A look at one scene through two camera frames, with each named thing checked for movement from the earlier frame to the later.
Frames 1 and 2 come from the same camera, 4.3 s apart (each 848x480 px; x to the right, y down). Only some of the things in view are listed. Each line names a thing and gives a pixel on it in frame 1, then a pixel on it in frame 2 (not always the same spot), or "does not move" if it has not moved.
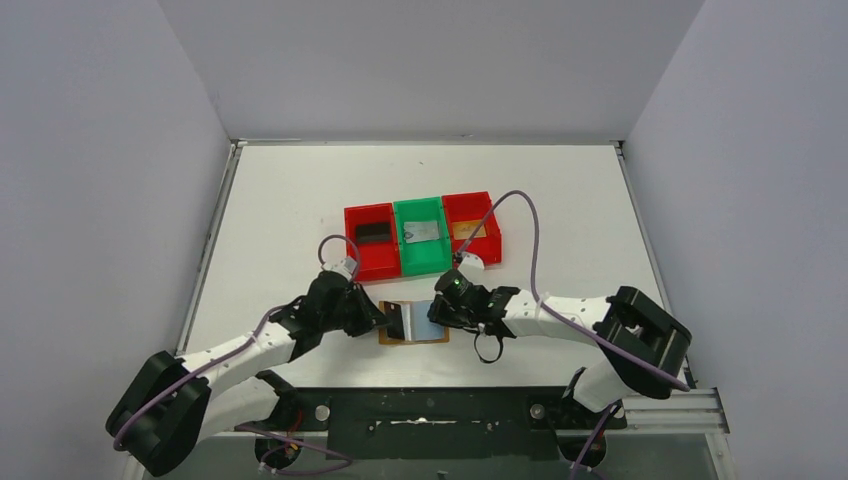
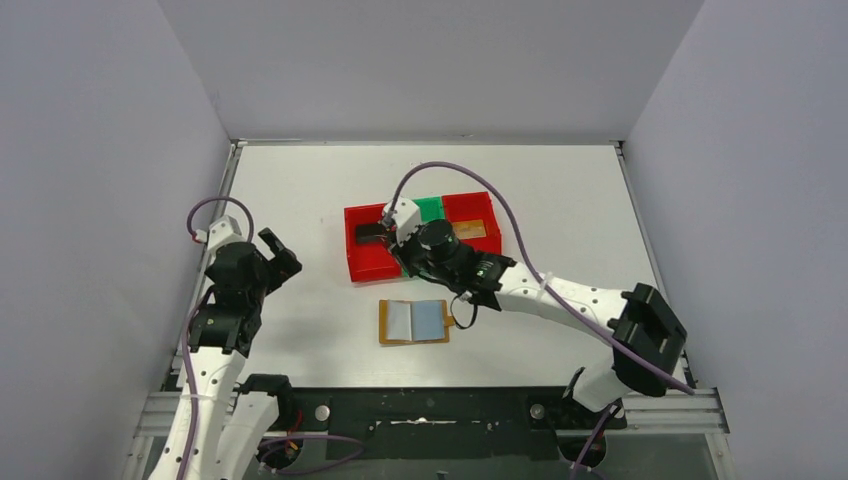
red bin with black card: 372,232 does not move
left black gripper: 365,312 → 276,263
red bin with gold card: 465,211 does not move
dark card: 393,312 → 372,230
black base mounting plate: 502,423 does not move
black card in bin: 373,232 does not move
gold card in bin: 464,230 does not move
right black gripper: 441,315 → 403,250
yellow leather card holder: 417,326 does not move
